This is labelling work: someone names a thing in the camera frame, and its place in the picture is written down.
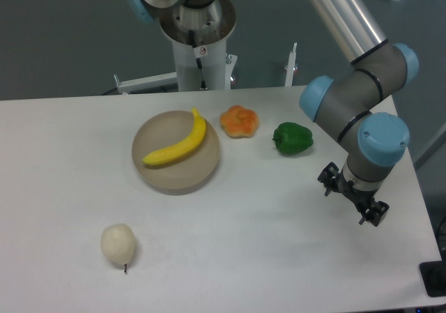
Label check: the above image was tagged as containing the white pear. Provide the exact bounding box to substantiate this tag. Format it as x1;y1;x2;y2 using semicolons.
100;223;137;273

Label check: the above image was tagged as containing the black device at table edge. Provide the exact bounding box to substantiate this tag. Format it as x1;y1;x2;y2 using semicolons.
419;261;445;298

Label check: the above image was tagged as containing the yellow banana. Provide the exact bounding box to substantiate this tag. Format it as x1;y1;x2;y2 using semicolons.
142;107;207;166

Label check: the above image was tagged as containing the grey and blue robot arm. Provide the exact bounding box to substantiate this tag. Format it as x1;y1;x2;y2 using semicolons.
128;0;419;225

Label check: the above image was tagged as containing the green bell pepper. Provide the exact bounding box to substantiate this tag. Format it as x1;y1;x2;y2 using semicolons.
272;122;314;155

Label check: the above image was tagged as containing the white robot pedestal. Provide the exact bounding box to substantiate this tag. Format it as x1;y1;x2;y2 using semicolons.
114;0;237;94

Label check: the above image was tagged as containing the white metal bracket post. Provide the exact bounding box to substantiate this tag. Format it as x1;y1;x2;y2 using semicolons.
284;43;298;87

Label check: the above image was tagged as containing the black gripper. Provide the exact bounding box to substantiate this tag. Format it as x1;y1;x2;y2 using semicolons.
317;162;390;227

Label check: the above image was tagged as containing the beige round plate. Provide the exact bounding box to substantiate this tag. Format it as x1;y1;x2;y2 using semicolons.
132;109;220;194

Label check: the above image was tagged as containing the orange flower-shaped bread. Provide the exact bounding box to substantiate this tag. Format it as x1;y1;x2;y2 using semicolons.
220;105;259;138

